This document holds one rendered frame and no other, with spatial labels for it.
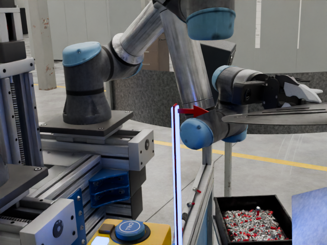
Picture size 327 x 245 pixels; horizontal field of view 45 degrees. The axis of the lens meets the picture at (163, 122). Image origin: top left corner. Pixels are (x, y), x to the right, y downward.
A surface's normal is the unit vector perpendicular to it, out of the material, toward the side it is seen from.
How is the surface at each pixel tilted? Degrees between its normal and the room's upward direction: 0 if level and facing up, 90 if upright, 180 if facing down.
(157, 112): 90
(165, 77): 90
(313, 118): 4
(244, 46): 90
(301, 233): 55
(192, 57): 76
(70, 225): 90
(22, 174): 0
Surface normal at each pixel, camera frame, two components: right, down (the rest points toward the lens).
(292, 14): -0.50, 0.26
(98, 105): 0.63, -0.11
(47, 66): 0.87, 0.13
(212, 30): -0.05, 0.33
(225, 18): 0.51, 0.26
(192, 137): -0.67, 0.23
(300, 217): -0.78, -0.44
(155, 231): -0.04, -0.96
